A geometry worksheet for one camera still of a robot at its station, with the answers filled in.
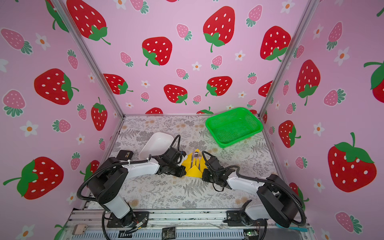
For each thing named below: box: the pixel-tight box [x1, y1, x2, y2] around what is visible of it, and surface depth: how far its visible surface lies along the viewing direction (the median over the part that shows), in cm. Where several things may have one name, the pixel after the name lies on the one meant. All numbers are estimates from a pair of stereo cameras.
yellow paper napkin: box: [182, 148, 208, 178], surface depth 94 cm
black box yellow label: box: [116, 150, 134, 161], surface depth 98 cm
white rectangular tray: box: [138, 132, 174, 161], surface depth 104 cm
